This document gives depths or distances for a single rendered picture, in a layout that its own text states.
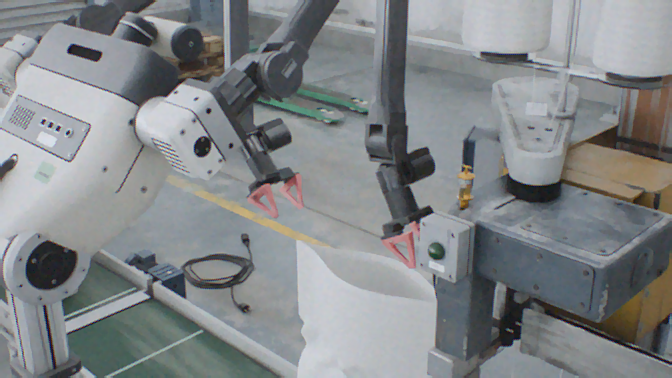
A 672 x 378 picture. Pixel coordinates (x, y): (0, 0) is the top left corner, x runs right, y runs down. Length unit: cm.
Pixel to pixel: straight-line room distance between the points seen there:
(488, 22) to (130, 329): 179
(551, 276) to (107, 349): 182
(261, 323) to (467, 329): 221
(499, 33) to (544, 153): 27
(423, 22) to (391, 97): 640
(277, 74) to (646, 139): 73
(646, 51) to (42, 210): 103
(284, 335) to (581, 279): 234
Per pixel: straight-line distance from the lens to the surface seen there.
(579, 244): 121
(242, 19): 193
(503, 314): 153
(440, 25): 780
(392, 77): 154
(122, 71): 141
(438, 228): 124
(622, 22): 137
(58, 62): 158
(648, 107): 162
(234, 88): 131
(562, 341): 146
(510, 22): 148
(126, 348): 273
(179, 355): 266
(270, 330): 344
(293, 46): 136
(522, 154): 132
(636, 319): 153
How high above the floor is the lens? 185
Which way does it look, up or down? 22 degrees down
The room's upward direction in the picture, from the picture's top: straight up
